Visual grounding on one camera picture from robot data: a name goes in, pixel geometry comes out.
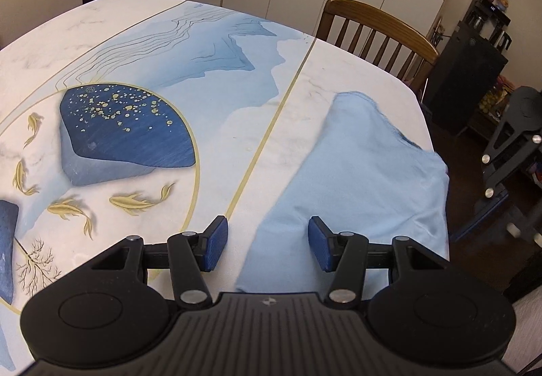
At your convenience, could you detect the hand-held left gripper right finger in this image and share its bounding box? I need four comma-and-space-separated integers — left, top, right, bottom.
308, 215, 450, 310

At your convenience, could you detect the black water dispenser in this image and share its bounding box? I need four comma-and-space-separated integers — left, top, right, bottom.
423, 0, 514, 136

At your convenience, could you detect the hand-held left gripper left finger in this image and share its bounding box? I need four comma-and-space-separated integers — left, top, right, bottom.
91, 215, 229, 310

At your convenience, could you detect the brown wooden chair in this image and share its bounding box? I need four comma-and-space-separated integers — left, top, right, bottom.
315, 0, 440, 101

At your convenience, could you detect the light blue t-shirt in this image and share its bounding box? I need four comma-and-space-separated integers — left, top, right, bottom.
235, 91, 450, 294

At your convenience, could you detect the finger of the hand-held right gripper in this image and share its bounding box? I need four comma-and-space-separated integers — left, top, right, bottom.
451, 116, 542, 250

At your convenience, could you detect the snack rack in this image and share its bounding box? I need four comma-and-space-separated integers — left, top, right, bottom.
478, 77, 516, 123

